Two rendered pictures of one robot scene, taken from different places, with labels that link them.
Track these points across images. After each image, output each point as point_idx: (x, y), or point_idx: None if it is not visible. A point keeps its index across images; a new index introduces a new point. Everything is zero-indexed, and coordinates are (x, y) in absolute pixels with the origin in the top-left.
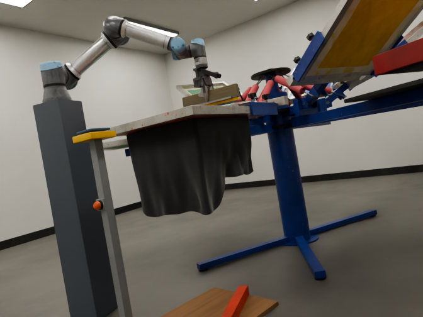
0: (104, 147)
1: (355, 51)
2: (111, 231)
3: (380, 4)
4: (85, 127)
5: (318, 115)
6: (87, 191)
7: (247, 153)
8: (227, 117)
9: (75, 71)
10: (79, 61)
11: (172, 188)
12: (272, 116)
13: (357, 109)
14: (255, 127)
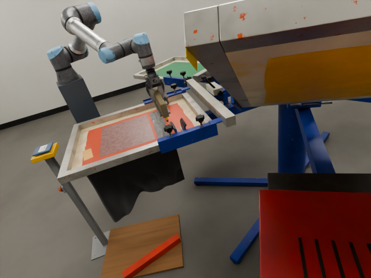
0: (142, 79)
1: (336, 94)
2: (74, 201)
3: (345, 77)
4: (90, 97)
5: (301, 124)
6: None
7: (171, 170)
8: None
9: (75, 50)
10: (73, 43)
11: None
12: None
13: (313, 170)
14: (233, 109)
